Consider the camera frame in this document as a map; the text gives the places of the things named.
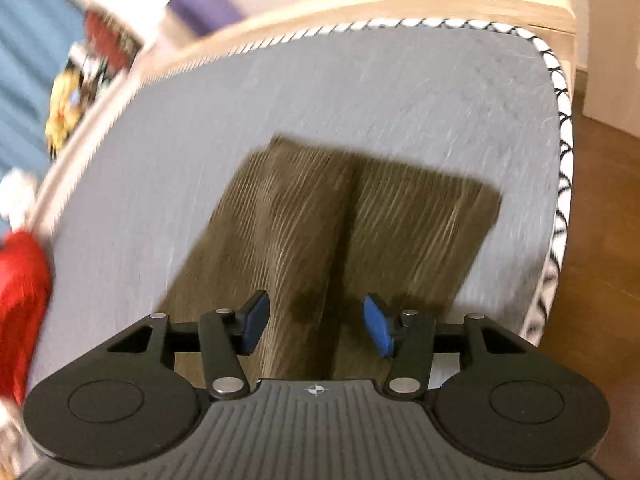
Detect large yellow plush toy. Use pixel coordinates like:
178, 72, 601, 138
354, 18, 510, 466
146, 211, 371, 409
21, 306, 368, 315
45, 67, 87, 155

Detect white speckled folded blanket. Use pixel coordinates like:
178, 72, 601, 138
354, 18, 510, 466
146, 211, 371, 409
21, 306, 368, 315
0, 397, 23, 466

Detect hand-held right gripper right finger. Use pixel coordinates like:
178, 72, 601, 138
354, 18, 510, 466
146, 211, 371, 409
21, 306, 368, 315
364, 294, 540, 402

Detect wooden bed frame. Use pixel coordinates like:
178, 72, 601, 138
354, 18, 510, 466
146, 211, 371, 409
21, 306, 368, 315
30, 0, 582, 241

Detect blue curtain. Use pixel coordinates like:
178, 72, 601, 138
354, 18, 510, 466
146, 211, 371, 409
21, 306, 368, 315
0, 0, 90, 176

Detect purple paper sheet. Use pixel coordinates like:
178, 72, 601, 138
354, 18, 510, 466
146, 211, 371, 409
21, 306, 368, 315
167, 0, 250, 37

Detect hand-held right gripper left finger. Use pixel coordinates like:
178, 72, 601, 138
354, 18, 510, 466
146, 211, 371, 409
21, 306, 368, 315
107, 290, 271, 402

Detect olive corduroy pants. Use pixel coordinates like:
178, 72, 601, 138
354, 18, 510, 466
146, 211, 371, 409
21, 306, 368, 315
160, 134, 503, 381

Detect dark red pillow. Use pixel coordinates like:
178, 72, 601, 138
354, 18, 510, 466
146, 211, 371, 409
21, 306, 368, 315
82, 10, 145, 75

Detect red folded blanket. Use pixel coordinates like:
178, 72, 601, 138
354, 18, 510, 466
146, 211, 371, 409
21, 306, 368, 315
0, 230, 53, 406

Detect white mushroom plush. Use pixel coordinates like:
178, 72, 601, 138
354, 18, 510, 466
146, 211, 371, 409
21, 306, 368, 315
0, 167, 40, 233

